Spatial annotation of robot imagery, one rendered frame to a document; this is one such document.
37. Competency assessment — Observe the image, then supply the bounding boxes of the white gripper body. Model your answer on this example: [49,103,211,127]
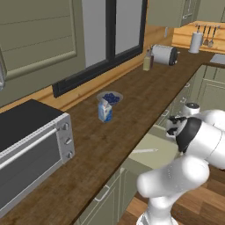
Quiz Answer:
[164,115,186,138]

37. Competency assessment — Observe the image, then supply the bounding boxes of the olive green drawer run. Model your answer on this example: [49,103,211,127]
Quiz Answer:
[154,65,207,134]

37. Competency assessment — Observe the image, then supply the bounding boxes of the silver tongs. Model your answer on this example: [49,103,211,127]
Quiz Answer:
[131,148,159,155]

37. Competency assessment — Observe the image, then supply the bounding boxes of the olive green open drawer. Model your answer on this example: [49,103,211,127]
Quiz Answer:
[120,133,180,178]

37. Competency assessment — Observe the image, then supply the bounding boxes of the olive green base cupboard run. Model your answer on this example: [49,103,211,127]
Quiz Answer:
[195,64,225,113]

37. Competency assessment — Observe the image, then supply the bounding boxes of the bowl of blueberries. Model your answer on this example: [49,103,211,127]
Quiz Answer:
[96,91,124,107]

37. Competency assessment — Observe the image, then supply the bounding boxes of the pale yellow bottle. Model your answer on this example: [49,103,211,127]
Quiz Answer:
[142,50,151,72]

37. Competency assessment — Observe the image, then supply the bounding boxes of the brown bottle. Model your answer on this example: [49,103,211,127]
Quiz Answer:
[149,48,155,70]

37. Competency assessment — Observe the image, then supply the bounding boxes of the blue white milk carton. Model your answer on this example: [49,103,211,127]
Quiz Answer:
[98,98,114,124]

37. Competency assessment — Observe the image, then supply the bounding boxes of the white toaster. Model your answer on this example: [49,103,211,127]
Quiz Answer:
[150,43,180,67]

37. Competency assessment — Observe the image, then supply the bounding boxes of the narrow olive green cupboard door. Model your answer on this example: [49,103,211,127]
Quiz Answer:
[119,169,139,219]

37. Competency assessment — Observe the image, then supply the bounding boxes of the steel sink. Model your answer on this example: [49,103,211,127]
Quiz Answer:
[209,53,225,66]

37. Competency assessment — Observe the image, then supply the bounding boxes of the white paper towel roll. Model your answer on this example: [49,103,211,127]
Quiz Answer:
[187,31,205,54]

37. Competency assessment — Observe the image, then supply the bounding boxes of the olive green base cupboard door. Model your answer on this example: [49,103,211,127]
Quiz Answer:
[74,173,123,225]

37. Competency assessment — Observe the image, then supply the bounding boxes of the black framed window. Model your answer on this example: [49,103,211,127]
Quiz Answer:
[52,0,149,99]

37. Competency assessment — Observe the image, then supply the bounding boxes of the silver toaster oven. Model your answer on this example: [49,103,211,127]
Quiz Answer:
[0,98,76,218]

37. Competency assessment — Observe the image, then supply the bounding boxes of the rail with hanging tools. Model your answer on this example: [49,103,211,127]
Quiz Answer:
[194,24,221,48]

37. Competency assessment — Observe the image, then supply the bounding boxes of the silver cupboard door handle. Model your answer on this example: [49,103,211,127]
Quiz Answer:
[93,185,111,203]

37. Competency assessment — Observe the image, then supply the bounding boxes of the olive green wall cupboard run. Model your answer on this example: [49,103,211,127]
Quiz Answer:
[147,0,225,29]

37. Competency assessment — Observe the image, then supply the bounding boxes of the olive green wall cupboard door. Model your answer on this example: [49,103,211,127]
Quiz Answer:
[0,0,86,108]

